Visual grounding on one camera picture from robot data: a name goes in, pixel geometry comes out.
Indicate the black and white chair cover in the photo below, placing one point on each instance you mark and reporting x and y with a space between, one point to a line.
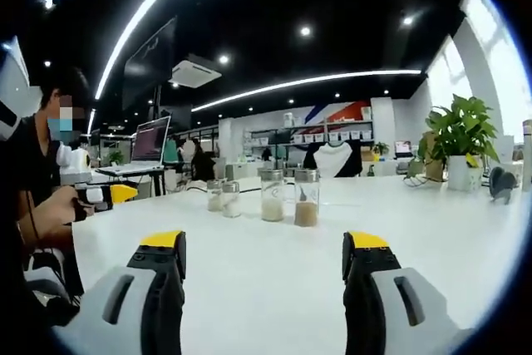
332 159

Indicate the green potted plant white pot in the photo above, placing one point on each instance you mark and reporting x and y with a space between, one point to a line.
461 134

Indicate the black hanging monitor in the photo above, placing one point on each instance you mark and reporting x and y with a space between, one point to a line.
149 64

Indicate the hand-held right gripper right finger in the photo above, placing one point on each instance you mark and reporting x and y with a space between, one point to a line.
399 309

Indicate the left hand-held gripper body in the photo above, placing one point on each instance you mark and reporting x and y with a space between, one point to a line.
79 166

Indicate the small glass seasoning bottle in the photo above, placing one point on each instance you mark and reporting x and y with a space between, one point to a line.
214 198
231 204

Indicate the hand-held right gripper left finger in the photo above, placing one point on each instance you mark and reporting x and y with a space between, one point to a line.
124 309

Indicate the shelf with white storage boxes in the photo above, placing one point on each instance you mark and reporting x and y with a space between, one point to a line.
332 135

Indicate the person's upper body black shirt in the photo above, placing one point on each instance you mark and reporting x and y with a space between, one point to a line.
29 151

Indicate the small distant green plant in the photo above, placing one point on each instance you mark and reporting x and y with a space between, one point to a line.
380 149

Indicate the open silver laptop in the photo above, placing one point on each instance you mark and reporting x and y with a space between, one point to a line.
145 145

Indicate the grey headphones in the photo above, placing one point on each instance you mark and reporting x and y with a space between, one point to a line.
503 182

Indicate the person's left hand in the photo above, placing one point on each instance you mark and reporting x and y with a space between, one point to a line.
58 207

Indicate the tall seasoning bottle white powder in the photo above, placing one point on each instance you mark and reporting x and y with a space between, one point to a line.
272 205

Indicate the white ceiling air conditioner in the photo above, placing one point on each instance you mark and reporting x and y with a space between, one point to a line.
195 71

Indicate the long curved ceiling light strip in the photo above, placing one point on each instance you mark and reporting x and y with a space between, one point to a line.
137 18

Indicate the tall seasoning bottle brown powder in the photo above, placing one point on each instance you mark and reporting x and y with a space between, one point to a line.
306 211

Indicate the brown paper bag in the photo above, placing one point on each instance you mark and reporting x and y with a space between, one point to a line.
434 168

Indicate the straight ceiling light strip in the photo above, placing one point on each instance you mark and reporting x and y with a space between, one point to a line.
307 80

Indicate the small distant laptop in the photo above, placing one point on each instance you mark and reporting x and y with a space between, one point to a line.
404 149

